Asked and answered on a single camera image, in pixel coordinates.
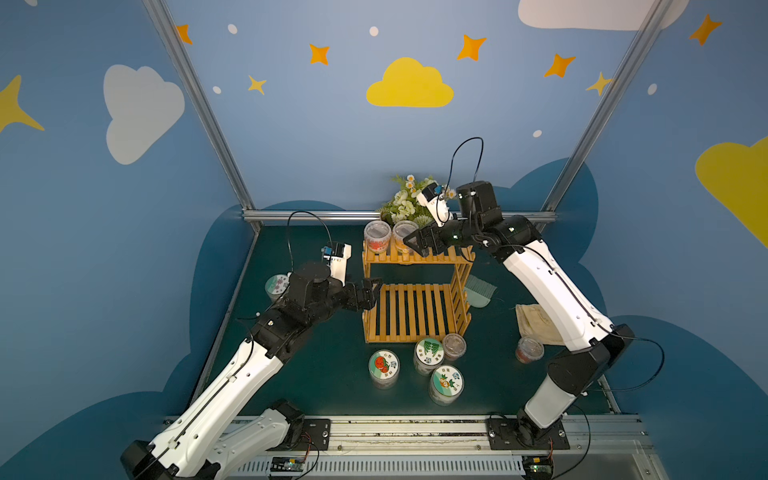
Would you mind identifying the wooden slatted shelf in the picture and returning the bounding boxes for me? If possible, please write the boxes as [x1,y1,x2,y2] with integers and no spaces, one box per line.
[362,240,475,343]

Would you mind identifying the right small circuit board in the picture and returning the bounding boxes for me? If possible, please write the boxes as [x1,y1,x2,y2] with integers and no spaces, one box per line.
[522,456,554,480]

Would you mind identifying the clear seed cup near shelf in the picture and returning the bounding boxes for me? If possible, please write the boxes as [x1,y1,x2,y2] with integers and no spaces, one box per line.
[442,333,467,362]

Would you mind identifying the potted white flower bouquet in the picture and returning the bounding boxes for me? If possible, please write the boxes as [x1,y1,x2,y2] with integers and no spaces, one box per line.
[378,175,435,227]

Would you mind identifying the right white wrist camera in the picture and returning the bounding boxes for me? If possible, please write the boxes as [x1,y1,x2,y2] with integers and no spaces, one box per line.
[416,181,453,227]

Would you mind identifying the jar with floral lid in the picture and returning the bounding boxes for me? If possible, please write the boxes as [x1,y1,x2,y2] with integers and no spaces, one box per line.
[264,274,290,302]

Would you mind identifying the jar with strawberry lid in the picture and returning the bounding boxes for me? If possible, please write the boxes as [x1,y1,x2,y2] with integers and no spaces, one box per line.
[368,349,400,389]

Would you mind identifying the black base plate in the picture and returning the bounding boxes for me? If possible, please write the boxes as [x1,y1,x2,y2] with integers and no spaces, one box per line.
[269,418,332,452]
[485,415,570,451]

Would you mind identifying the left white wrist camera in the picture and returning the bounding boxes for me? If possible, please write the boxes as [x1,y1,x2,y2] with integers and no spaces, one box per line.
[321,241,352,285]

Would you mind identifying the clear seed cup red base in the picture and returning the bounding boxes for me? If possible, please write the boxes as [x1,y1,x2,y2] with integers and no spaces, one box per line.
[364,220,392,254]

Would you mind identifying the aluminium mounting rail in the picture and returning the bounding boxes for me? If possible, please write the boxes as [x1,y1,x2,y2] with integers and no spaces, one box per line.
[225,414,668,479]

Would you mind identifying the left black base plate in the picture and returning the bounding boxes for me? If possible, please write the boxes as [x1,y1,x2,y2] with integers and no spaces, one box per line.
[269,418,332,452]

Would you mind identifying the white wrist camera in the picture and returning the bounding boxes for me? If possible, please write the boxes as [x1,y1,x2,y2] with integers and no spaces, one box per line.
[321,241,352,285]
[416,181,453,227]

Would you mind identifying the left small circuit board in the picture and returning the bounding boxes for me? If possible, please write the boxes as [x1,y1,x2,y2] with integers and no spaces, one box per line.
[270,457,305,475]

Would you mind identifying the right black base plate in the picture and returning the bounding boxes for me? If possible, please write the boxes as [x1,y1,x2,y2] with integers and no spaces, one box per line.
[485,415,570,451]

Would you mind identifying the beige work glove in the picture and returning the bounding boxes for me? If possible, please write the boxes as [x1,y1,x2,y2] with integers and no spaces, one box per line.
[515,304,565,346]

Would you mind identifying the clear seed cup orange base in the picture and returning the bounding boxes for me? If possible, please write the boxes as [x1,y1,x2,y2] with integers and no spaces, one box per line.
[392,220,419,254]

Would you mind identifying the small circuit board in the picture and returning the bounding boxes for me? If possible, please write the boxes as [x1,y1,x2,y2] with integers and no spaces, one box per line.
[522,456,554,480]
[270,457,305,475]

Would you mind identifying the jar with green tree lid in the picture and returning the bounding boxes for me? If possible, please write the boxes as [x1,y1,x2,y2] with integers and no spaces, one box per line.
[413,338,445,376]

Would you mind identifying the jar with pineapple lid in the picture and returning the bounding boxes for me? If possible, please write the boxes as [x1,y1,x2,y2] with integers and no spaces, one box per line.
[429,365,464,406]

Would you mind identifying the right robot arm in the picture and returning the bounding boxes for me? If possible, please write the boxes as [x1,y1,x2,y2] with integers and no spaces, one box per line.
[404,181,634,449]

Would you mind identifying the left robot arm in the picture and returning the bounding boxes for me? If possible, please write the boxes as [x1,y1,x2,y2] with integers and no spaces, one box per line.
[121,262,382,479]

